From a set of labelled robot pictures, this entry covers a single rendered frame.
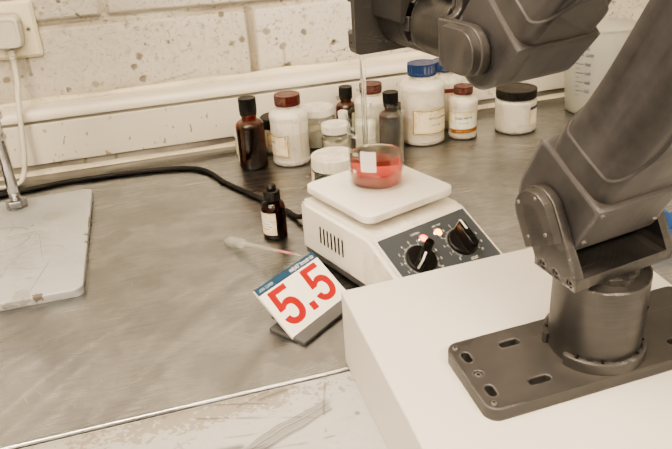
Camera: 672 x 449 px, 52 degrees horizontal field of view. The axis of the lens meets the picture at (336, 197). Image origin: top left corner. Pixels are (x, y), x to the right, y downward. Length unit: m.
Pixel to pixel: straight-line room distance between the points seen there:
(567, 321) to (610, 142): 0.13
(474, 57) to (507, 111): 0.69
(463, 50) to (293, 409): 0.31
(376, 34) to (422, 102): 0.48
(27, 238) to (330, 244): 0.40
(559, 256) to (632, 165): 0.08
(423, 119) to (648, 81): 0.74
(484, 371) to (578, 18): 0.24
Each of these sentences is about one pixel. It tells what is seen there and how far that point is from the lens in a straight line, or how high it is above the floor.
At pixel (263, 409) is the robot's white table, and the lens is 0.59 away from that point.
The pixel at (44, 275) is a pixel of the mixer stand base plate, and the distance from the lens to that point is 0.84.
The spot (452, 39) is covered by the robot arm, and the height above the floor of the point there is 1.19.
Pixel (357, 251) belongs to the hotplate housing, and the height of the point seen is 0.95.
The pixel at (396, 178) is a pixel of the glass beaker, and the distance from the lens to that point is 0.74.
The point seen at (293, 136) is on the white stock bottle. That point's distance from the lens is 1.05.
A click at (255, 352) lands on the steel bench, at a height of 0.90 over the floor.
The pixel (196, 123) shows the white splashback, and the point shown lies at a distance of 1.16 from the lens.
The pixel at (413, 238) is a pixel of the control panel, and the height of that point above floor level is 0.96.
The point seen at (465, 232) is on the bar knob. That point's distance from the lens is 0.70.
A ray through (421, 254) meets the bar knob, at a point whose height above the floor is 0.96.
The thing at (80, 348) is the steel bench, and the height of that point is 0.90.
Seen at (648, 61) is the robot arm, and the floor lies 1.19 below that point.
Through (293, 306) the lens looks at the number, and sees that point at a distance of 0.68.
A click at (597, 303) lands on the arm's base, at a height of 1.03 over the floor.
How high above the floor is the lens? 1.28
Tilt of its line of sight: 24 degrees down
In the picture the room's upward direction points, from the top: 4 degrees counter-clockwise
